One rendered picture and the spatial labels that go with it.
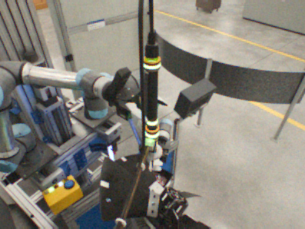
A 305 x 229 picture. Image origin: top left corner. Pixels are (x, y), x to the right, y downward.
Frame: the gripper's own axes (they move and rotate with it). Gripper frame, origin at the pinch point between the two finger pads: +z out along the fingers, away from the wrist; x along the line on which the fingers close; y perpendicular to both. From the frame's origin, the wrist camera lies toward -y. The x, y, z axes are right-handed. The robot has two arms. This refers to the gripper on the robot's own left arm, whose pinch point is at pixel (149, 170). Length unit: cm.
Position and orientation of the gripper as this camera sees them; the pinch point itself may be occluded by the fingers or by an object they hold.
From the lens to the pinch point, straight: 110.5
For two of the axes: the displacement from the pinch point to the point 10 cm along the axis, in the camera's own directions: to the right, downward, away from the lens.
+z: -2.1, 6.4, -7.4
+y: 9.7, 2.2, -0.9
